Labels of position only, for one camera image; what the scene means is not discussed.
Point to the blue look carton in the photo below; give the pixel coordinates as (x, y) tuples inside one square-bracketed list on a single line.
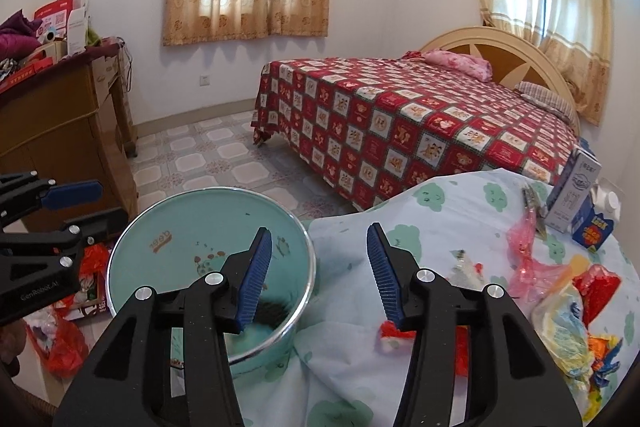
[(596, 219)]

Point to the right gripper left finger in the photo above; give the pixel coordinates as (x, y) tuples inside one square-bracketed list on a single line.
[(163, 360)]

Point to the red bag on floor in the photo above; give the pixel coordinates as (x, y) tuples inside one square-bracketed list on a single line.
[(53, 332)]

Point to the pink plastic bag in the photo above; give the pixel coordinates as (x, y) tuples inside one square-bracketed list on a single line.
[(531, 279)]

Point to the dark snack wrapper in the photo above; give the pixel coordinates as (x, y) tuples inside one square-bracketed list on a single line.
[(533, 206)]

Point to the magenta clothes pile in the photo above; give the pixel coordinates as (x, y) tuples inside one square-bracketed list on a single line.
[(18, 36)]

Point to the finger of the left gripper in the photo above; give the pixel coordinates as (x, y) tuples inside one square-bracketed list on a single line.
[(70, 241), (25, 193)]

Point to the striped pillow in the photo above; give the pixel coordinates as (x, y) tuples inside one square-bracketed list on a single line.
[(546, 99)]

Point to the brown wooden cabinet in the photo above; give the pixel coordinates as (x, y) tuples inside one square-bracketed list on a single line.
[(68, 122)]

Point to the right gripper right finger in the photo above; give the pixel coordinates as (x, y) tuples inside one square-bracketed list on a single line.
[(512, 379)]

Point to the red white box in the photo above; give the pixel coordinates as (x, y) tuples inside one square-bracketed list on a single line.
[(64, 20)]

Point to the teal trash bin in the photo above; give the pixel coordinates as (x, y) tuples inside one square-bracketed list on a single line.
[(186, 236)]

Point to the yellow sponge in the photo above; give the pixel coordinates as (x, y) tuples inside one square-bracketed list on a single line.
[(578, 264)]

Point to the cream wooden headboard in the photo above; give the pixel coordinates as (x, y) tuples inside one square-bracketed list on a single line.
[(512, 58)]

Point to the bed with red quilt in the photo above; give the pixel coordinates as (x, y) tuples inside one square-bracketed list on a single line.
[(373, 127)]

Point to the colourful printed plastic bag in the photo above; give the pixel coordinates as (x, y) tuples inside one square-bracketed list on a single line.
[(557, 320)]

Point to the white red plastic bag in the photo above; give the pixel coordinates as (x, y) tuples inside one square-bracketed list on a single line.
[(392, 341)]

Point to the pink pillow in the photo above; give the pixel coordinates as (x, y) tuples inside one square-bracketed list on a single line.
[(470, 65)]

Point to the cloud pattern tablecloth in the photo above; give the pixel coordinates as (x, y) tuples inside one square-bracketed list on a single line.
[(336, 373)]

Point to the grey milk carton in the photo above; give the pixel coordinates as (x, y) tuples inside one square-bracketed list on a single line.
[(569, 192)]

